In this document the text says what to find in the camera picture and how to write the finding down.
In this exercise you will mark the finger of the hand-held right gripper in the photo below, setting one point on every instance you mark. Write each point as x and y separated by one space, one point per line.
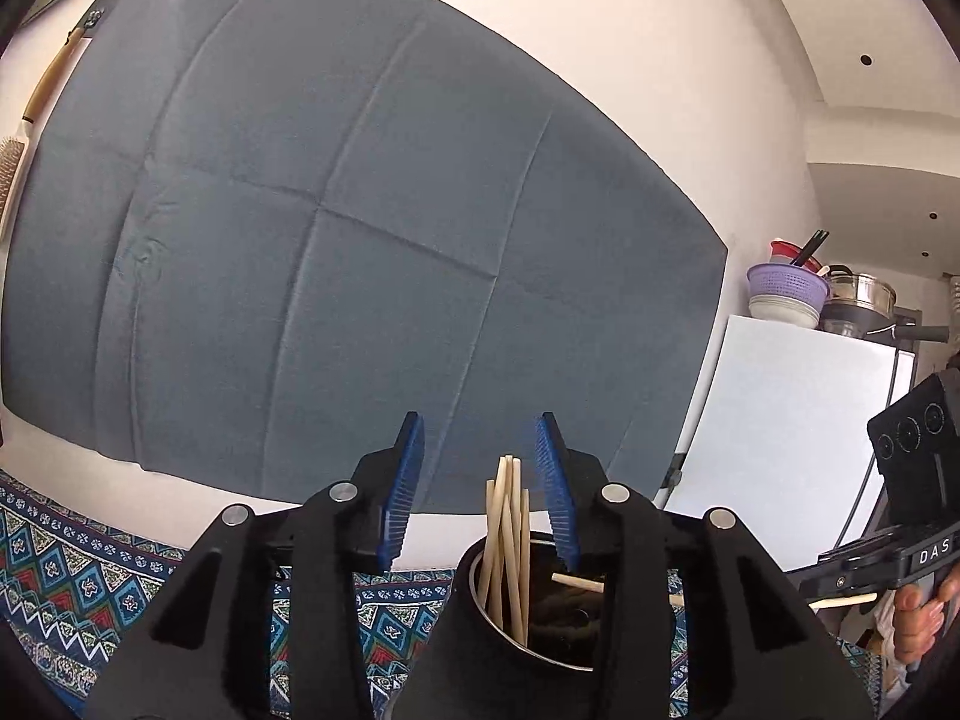
862 546
847 583

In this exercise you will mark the set of wooden chopsticks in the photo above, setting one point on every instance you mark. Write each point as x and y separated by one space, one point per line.
516 540

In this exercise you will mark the steel pot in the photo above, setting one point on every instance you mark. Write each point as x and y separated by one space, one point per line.
862 296

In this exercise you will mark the white bowl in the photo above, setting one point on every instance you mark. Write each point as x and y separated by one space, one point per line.
780 316

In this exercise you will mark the blue patterned tablecloth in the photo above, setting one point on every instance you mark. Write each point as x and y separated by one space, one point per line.
75 577

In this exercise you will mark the white refrigerator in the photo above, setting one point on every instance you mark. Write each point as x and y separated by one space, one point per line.
780 427

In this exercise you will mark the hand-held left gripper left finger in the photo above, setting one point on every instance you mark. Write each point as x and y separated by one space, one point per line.
401 487

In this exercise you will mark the red bowl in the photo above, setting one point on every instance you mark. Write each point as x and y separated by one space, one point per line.
784 251

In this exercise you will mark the person's right hand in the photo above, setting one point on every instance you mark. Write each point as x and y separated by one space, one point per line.
926 615

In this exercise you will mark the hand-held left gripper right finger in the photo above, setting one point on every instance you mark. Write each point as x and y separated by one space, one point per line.
559 495

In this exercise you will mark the wooden hairbrush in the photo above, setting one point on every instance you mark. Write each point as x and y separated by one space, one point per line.
45 90

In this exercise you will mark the purple plastic colander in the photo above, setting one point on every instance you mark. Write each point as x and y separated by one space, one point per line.
784 286

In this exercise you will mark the black mesh utensil holder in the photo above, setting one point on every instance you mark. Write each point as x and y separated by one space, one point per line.
450 660

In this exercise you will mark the single pale wooden chopstick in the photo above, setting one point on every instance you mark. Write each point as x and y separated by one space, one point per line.
577 581

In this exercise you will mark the grey wall cloth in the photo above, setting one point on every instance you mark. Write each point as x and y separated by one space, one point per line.
375 202

